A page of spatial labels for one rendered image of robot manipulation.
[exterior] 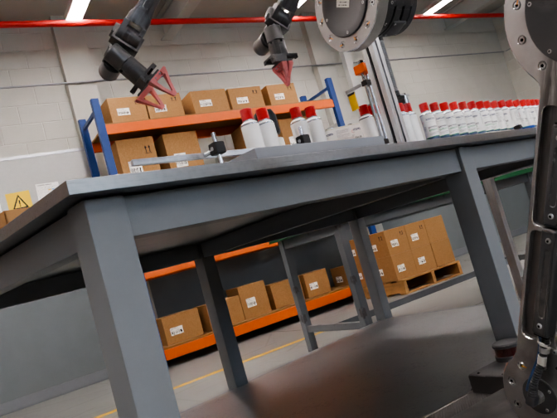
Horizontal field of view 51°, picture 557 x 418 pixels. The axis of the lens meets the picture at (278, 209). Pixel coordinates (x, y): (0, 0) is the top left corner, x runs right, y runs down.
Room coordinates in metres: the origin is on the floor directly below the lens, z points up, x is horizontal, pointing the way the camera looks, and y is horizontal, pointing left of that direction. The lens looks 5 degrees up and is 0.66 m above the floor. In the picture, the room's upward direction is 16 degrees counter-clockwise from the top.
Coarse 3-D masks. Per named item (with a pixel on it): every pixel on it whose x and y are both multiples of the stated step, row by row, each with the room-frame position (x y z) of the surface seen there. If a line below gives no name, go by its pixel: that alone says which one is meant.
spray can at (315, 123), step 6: (306, 108) 1.74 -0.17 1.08; (312, 108) 1.74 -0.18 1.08; (306, 114) 1.75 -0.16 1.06; (312, 114) 1.73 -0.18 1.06; (312, 120) 1.73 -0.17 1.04; (318, 120) 1.73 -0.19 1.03; (312, 126) 1.73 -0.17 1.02; (318, 126) 1.73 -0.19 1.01; (312, 132) 1.73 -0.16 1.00; (318, 132) 1.73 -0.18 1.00; (324, 132) 1.74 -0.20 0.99; (312, 138) 1.73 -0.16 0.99; (318, 138) 1.73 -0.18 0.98; (324, 138) 1.73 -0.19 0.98
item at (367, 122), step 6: (360, 108) 1.93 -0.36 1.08; (366, 108) 1.92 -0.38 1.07; (360, 114) 1.94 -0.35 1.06; (366, 114) 1.92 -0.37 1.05; (360, 120) 1.93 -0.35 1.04; (366, 120) 1.91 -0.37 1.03; (372, 120) 1.92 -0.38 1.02; (366, 126) 1.91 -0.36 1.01; (372, 126) 1.91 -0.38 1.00; (366, 132) 1.92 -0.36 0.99; (372, 132) 1.91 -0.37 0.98
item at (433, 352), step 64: (192, 192) 0.89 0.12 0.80; (256, 192) 0.98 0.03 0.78; (320, 192) 1.08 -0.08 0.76; (384, 192) 1.63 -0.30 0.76; (0, 256) 1.06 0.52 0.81; (64, 256) 0.86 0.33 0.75; (128, 256) 0.79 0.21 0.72; (192, 256) 2.29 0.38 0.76; (128, 320) 0.77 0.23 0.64; (384, 320) 2.95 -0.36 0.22; (448, 320) 2.47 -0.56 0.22; (512, 320) 1.44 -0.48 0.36; (128, 384) 0.76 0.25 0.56; (256, 384) 2.27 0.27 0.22; (320, 384) 1.98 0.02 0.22; (384, 384) 1.75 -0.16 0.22; (448, 384) 1.57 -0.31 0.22
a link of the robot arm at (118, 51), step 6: (108, 48) 1.50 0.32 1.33; (114, 48) 1.49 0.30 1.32; (120, 48) 1.50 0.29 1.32; (108, 54) 1.49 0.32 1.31; (114, 54) 1.49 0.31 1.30; (120, 54) 1.50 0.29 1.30; (126, 54) 1.51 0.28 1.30; (102, 60) 1.53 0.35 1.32; (108, 60) 1.50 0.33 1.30; (114, 60) 1.50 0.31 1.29; (120, 60) 1.50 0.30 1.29; (126, 60) 1.51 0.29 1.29; (114, 66) 1.51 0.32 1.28; (120, 66) 1.51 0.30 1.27
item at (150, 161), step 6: (384, 138) 1.91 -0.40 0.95; (228, 150) 1.45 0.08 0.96; (234, 150) 1.46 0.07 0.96; (240, 150) 1.48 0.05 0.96; (246, 150) 1.49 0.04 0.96; (168, 156) 1.33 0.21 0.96; (174, 156) 1.34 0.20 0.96; (180, 156) 1.35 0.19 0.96; (186, 156) 1.36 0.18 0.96; (192, 156) 1.37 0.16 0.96; (198, 156) 1.38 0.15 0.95; (210, 156) 1.41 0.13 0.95; (216, 156) 1.42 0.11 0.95; (222, 156) 1.43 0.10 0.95; (228, 156) 1.45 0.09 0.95; (132, 162) 1.26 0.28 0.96; (138, 162) 1.27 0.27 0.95; (144, 162) 1.28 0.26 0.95; (150, 162) 1.29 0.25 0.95; (156, 162) 1.30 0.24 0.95; (162, 162) 1.31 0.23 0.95; (168, 162) 1.33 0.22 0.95; (174, 162) 1.34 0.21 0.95
